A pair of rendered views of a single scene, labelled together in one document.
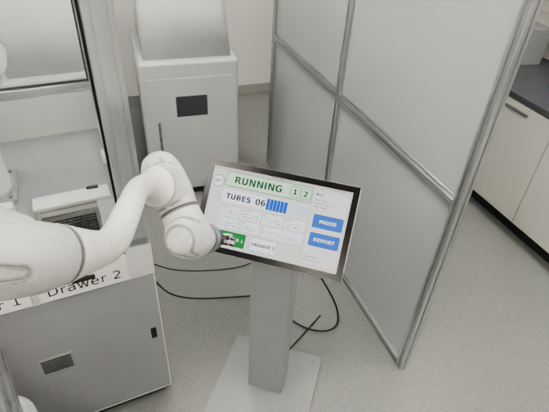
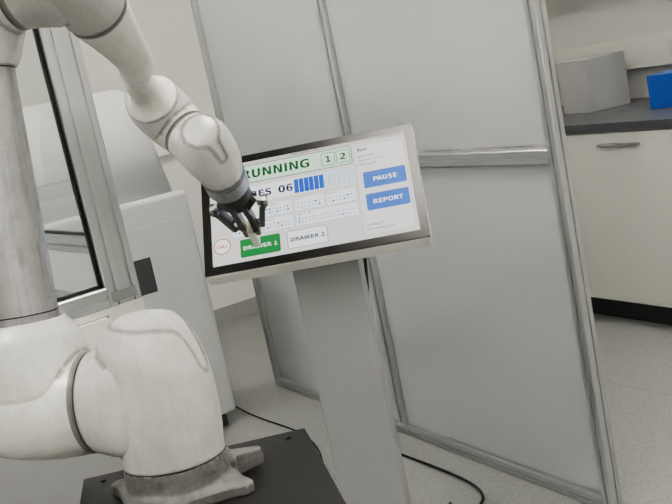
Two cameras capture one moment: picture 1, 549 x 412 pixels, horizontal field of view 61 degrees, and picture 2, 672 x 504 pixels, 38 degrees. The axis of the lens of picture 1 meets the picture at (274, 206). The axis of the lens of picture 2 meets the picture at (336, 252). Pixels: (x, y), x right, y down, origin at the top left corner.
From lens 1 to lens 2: 1.24 m
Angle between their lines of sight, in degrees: 27
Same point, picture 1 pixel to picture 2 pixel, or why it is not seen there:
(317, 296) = (435, 486)
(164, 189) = (165, 89)
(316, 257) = (386, 220)
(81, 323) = (56, 466)
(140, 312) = not seen: hidden behind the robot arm
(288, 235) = (338, 210)
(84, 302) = not seen: hidden behind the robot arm
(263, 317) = (346, 411)
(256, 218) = (286, 208)
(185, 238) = (207, 123)
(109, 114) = (64, 82)
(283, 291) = (360, 336)
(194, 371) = not seen: outside the picture
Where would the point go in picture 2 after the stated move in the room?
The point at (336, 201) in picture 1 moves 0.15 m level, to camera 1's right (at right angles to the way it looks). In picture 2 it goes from (385, 148) to (446, 135)
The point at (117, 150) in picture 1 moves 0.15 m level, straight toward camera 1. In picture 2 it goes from (78, 135) to (100, 132)
